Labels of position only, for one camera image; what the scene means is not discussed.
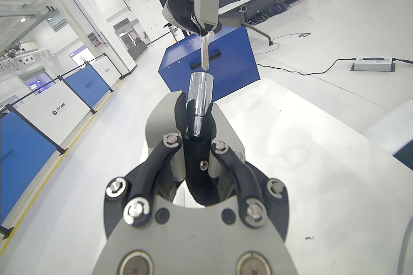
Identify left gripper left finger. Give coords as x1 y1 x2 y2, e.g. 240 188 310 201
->
105 90 191 226

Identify grey power unit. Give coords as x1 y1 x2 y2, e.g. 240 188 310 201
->
351 55 397 73

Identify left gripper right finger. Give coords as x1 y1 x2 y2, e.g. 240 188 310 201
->
183 102 287 228

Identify thin white cable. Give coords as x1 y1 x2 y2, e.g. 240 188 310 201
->
270 5 315 46

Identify blue partition panel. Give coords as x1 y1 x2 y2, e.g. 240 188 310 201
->
0 104 68 240
61 62 114 111

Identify white desk with grey legs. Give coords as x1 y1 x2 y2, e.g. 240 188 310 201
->
218 0 280 46

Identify blue metal cabinet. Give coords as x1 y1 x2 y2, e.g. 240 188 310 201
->
158 26 261 103

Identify chrome cylinder padlock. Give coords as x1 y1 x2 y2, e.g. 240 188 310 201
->
186 72 216 137

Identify white partition panel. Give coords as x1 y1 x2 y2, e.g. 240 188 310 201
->
2 76 97 155
86 53 125 87

